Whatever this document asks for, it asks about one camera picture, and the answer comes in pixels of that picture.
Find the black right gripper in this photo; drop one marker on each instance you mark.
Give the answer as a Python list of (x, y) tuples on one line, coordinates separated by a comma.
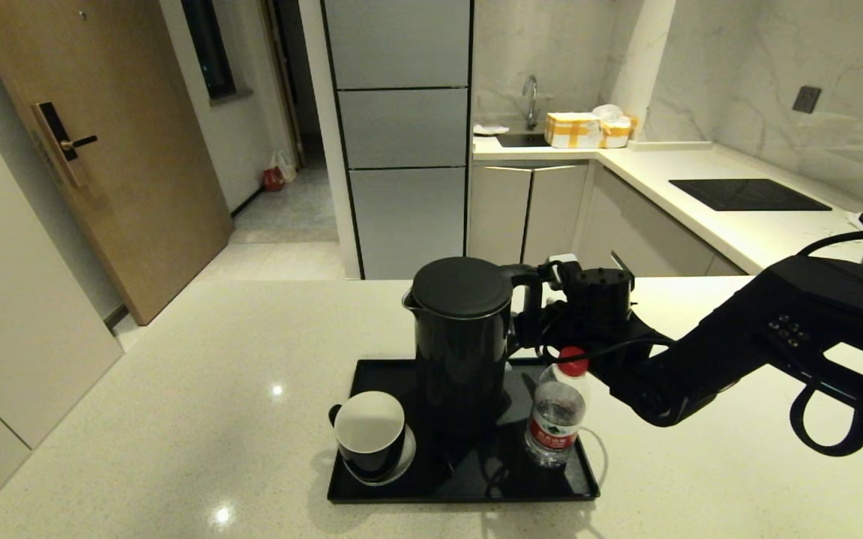
[(599, 311)]

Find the clear plastic water bottle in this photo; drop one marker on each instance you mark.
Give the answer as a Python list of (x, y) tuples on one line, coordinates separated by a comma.
[(554, 419)]

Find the black electric kettle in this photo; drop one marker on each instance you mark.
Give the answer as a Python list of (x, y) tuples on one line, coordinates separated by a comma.
[(461, 344)]

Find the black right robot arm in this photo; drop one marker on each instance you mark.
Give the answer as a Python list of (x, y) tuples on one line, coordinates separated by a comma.
[(760, 344)]

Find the grey counter drawer cabinet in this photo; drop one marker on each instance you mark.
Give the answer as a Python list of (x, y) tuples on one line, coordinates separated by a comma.
[(648, 232)]

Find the grey sink base cabinet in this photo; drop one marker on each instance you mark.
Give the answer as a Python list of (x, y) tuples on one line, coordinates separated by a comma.
[(525, 213)]

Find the small box with yellow tape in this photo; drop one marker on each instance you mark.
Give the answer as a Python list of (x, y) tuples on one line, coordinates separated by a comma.
[(617, 134)]

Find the large box with yellow tape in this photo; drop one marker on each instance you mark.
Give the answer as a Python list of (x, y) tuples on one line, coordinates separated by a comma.
[(572, 130)]

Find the black induction cooktop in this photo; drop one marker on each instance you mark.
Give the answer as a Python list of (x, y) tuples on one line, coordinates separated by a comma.
[(747, 195)]

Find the dark kitchen sink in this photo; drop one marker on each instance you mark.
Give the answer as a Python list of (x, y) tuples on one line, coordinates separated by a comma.
[(521, 139)]

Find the white plastic bag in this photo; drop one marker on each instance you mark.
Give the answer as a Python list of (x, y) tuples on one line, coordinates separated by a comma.
[(609, 111)]

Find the white cloth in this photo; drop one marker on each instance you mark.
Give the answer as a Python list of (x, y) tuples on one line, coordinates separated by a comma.
[(489, 129)]

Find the chrome sink faucet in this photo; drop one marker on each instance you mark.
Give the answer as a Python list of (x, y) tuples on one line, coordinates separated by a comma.
[(531, 97)]

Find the round white coaster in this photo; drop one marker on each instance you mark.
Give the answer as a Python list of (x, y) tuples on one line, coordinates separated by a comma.
[(409, 455)]

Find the black rectangular tray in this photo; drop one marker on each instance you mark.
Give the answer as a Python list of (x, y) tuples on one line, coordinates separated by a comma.
[(416, 486)]

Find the tall grey cabinet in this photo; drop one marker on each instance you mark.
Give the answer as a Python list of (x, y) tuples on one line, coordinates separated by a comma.
[(405, 127)]

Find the white shopping bag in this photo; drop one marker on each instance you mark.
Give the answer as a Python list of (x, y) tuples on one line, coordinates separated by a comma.
[(285, 166)]

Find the red bag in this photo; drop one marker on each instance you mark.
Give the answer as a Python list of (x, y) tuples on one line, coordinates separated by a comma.
[(273, 180)]

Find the dark window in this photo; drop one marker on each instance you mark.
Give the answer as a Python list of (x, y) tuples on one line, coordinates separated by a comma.
[(209, 49)]

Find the brown wooden door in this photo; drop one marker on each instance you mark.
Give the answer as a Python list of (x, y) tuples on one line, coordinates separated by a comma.
[(117, 150)]

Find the black electronic door lock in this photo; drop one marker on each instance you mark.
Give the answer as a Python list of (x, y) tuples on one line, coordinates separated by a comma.
[(57, 138)]

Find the white side cabinet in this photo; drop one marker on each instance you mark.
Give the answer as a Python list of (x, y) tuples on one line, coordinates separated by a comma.
[(12, 299)]

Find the grey wall socket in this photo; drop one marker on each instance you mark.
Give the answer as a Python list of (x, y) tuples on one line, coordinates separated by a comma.
[(806, 99)]

